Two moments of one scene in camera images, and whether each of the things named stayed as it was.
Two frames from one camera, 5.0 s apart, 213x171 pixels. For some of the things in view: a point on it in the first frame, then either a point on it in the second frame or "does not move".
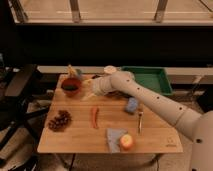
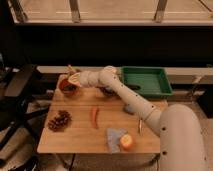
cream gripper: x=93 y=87 → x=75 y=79
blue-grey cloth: x=113 y=136 does not move
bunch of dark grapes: x=60 y=121 does not move
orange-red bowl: x=71 y=86 does not move
